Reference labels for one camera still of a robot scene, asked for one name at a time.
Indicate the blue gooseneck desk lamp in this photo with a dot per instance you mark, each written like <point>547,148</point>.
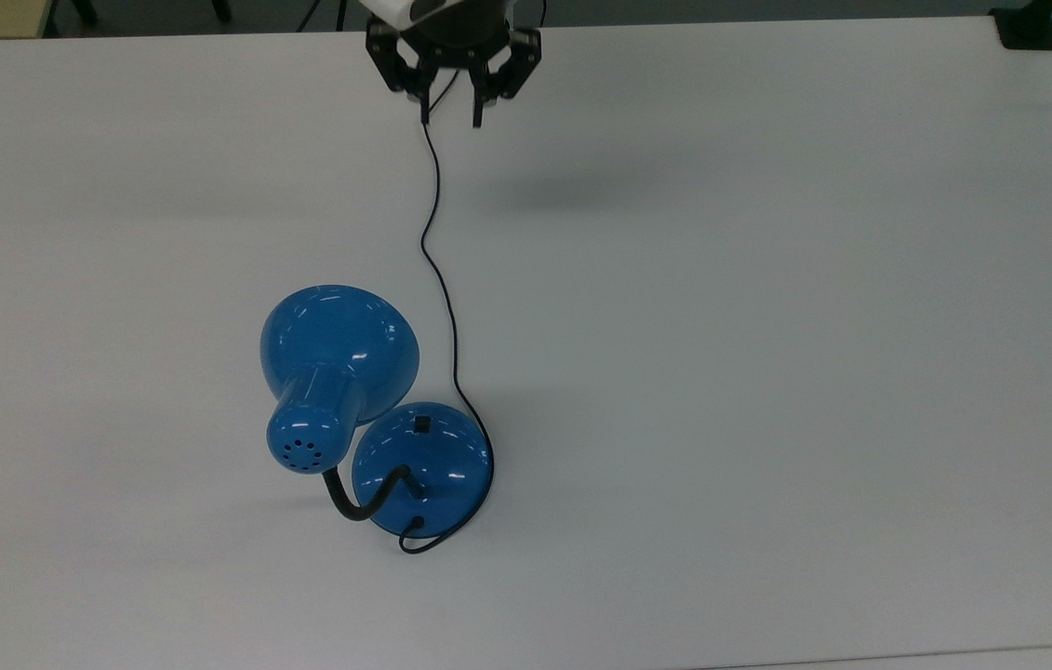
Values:
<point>339,344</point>

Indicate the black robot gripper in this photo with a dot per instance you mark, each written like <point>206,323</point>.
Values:
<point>456,42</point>

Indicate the black table corner clamp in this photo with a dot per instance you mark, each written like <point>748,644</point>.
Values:
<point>1028,30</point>

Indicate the black chair leg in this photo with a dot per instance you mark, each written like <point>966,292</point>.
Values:
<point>220,9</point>
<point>85,11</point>

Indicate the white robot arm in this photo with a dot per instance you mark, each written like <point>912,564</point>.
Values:
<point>395,7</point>

